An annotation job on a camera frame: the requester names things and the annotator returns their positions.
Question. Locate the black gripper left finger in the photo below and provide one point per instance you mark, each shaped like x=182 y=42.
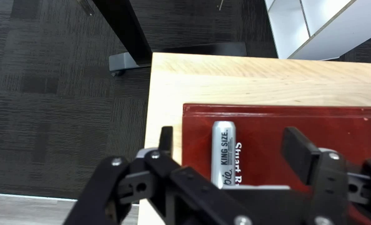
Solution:
x=110 y=192

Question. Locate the dark red hardcover book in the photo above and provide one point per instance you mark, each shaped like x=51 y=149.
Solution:
x=267 y=120

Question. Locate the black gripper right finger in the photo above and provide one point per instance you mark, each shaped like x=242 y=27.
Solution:
x=334 y=183

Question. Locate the white cube shelf unit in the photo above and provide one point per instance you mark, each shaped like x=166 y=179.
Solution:
x=329 y=29

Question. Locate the wooden workbench with clamps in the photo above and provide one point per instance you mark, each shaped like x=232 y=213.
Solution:
x=122 y=25

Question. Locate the grey marker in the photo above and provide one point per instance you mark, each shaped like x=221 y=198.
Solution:
x=222 y=142

